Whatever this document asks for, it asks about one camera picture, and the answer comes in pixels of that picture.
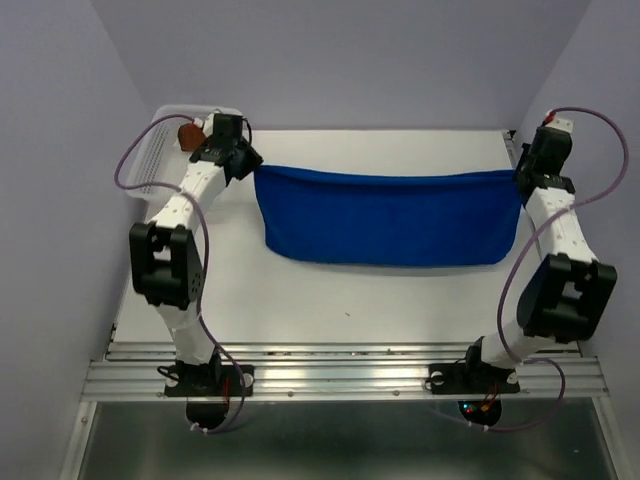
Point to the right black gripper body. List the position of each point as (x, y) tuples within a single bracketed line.
[(523, 161)]

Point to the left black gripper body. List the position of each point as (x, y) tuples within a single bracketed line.
[(248, 157)]

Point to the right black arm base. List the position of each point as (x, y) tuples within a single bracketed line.
[(470, 376)]

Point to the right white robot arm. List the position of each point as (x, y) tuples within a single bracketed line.
[(565, 298)]

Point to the white plastic basket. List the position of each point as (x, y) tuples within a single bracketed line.
[(158, 158)]

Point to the blue towel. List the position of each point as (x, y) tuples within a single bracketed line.
[(466, 219)]

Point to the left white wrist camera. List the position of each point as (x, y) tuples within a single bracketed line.
[(205, 124)]

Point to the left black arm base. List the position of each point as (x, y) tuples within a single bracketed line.
[(211, 380)]

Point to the aluminium rail frame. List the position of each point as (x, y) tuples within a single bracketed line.
[(341, 357)]

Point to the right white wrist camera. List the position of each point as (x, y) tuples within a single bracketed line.
[(555, 121)]

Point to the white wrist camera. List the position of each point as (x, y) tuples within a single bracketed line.
[(555, 121), (205, 124)]

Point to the brown towel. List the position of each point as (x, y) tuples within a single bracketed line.
[(190, 137)]

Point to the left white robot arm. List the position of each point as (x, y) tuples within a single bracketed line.
[(169, 253)]

